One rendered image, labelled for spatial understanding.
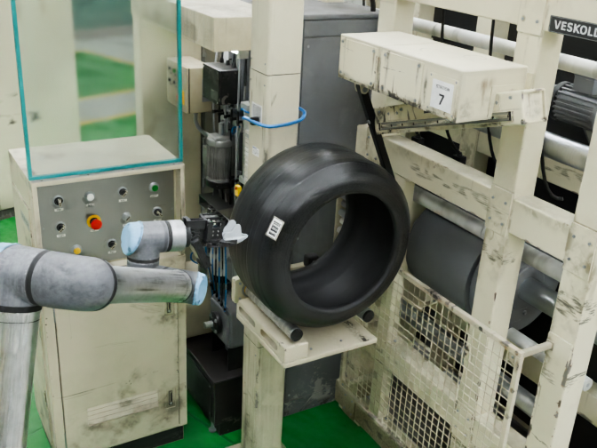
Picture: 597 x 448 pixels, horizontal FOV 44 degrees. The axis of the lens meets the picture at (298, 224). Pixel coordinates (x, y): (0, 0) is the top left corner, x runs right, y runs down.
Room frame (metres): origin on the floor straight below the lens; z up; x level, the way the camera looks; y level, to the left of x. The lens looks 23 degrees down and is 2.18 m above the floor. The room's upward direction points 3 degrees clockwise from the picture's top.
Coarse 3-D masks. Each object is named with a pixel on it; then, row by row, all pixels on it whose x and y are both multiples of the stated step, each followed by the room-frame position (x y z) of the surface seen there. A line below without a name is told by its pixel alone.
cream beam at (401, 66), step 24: (360, 48) 2.42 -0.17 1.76; (384, 48) 2.31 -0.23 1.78; (408, 48) 2.31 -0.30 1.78; (432, 48) 2.33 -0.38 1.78; (456, 48) 2.36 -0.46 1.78; (360, 72) 2.41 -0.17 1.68; (384, 72) 2.30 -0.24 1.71; (408, 72) 2.20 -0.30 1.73; (432, 72) 2.11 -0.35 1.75; (456, 72) 2.03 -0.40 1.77; (480, 72) 2.04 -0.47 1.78; (504, 72) 2.08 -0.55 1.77; (408, 96) 2.19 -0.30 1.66; (456, 96) 2.01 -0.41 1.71; (480, 96) 2.04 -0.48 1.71; (456, 120) 2.01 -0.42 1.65
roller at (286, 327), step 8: (248, 296) 2.31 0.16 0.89; (256, 304) 2.26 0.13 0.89; (264, 312) 2.21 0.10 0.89; (272, 320) 2.16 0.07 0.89; (280, 320) 2.12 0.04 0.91; (280, 328) 2.11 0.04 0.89; (288, 328) 2.07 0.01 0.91; (296, 328) 2.06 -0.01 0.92; (288, 336) 2.06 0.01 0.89; (296, 336) 2.05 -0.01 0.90
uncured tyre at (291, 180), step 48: (336, 144) 2.34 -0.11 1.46; (240, 192) 2.20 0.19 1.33; (288, 192) 2.05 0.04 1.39; (336, 192) 2.07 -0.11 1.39; (384, 192) 2.17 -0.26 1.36; (288, 240) 1.99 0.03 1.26; (336, 240) 2.44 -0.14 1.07; (384, 240) 2.36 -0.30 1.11; (288, 288) 2.00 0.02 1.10; (336, 288) 2.33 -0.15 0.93; (384, 288) 2.19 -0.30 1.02
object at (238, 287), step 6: (294, 264) 2.46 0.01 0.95; (300, 264) 2.47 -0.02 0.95; (234, 276) 2.34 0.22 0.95; (234, 282) 2.32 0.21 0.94; (240, 282) 2.33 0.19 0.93; (234, 288) 2.32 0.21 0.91; (240, 288) 2.33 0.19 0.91; (234, 294) 2.32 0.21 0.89; (240, 294) 2.33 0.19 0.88; (234, 300) 2.32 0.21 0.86
